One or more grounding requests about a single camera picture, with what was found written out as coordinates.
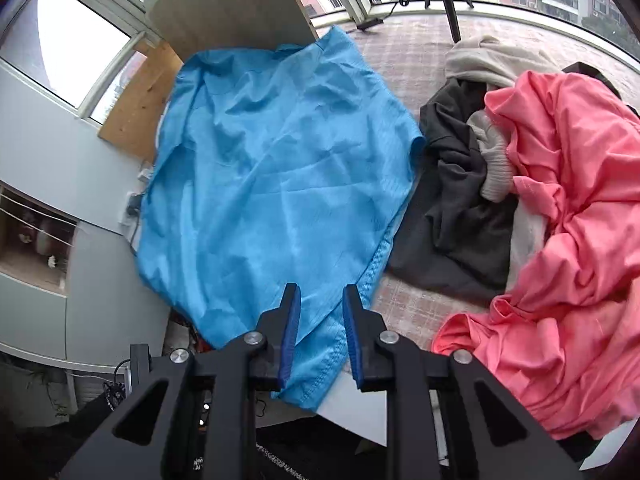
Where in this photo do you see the black garment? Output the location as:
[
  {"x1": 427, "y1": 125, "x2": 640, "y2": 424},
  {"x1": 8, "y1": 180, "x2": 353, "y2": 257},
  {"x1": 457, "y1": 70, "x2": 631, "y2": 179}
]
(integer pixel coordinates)
[{"x1": 565, "y1": 61, "x2": 623, "y2": 101}]

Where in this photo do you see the beige garment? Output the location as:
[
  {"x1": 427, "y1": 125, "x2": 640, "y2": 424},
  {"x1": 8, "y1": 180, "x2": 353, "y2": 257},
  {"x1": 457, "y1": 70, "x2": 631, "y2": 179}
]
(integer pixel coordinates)
[{"x1": 445, "y1": 35, "x2": 561, "y2": 296}]

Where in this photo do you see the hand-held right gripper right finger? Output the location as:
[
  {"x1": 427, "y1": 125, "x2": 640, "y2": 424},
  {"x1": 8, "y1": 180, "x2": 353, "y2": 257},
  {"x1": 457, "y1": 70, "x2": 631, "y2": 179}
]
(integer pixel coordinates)
[{"x1": 342, "y1": 284, "x2": 583, "y2": 480}]

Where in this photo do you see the black tripod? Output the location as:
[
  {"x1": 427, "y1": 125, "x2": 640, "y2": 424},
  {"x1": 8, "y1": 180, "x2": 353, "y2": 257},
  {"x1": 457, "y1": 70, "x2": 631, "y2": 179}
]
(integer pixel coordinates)
[{"x1": 424, "y1": 0, "x2": 476, "y2": 43}]

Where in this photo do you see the white window frame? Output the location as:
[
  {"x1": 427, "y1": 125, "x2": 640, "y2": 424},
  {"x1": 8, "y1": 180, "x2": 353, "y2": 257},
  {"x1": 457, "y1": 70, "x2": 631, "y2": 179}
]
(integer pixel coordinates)
[{"x1": 0, "y1": 0, "x2": 640, "y2": 126}]

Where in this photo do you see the large wood panel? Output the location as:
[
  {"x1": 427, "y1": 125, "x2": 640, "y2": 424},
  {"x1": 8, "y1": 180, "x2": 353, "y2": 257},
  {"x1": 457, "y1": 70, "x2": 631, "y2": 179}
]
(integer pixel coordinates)
[{"x1": 145, "y1": 0, "x2": 321, "y2": 63}]

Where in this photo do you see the pine wood board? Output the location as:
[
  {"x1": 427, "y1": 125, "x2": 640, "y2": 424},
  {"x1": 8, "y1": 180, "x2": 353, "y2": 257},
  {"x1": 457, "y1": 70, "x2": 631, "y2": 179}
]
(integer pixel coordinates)
[{"x1": 98, "y1": 40, "x2": 186, "y2": 166}]

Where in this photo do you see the open shelf niche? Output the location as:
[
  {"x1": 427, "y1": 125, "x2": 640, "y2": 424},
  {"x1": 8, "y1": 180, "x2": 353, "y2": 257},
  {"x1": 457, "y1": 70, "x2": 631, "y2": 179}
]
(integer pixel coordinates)
[{"x1": 0, "y1": 182, "x2": 78, "y2": 293}]

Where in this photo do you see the blue striped jacket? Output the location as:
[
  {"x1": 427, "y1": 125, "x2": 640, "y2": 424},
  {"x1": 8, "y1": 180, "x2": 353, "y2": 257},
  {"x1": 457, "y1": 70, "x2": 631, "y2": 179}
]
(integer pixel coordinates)
[{"x1": 135, "y1": 25, "x2": 426, "y2": 408}]

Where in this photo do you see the white power strip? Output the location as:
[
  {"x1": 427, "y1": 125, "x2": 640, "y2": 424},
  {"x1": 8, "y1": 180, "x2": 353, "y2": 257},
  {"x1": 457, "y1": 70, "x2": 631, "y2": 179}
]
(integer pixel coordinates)
[{"x1": 119, "y1": 190, "x2": 146, "y2": 231}]

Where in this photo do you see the pink plaid mat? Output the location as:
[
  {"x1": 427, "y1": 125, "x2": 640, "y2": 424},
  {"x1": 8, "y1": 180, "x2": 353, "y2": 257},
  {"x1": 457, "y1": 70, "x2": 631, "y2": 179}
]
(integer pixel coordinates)
[{"x1": 310, "y1": 10, "x2": 640, "y2": 351}]

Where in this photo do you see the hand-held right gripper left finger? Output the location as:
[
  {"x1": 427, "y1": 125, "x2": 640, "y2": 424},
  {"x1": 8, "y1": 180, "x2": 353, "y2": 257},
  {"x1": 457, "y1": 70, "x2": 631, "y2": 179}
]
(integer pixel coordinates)
[{"x1": 60, "y1": 282, "x2": 302, "y2": 480}]

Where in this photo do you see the dark grey garment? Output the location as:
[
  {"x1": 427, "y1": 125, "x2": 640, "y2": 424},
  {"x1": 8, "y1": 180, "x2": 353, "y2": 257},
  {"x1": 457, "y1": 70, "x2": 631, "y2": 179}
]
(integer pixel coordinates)
[{"x1": 387, "y1": 77, "x2": 523, "y2": 303}]

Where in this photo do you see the pink garment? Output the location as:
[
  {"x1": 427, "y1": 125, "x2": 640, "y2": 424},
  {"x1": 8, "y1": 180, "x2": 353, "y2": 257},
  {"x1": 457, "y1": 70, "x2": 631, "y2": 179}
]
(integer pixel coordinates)
[{"x1": 431, "y1": 71, "x2": 640, "y2": 441}]

